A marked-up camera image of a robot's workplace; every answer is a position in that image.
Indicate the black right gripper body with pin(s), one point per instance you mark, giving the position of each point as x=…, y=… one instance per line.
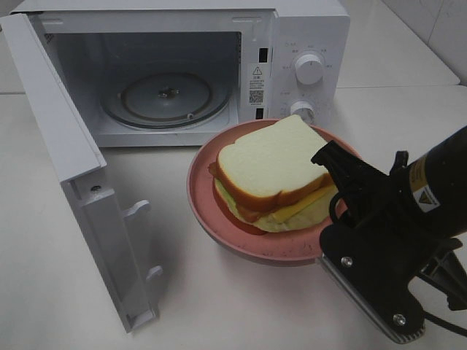
x=380, y=218

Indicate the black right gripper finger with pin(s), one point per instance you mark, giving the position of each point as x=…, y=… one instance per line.
x=335, y=158

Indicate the toy sandwich with bread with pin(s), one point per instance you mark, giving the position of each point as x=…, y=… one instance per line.
x=267, y=180

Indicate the pink round plate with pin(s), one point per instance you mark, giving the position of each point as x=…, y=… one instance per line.
x=292, y=248

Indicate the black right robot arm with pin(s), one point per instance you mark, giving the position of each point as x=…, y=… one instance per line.
x=437, y=181

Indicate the white lower timer knob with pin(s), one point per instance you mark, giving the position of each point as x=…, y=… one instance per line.
x=303, y=109

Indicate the white upper power knob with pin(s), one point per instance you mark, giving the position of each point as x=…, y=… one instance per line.
x=309, y=68

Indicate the glass microwave turntable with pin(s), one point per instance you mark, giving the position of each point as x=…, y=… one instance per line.
x=167, y=100

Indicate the white microwave oven body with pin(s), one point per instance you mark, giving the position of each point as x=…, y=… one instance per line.
x=254, y=43

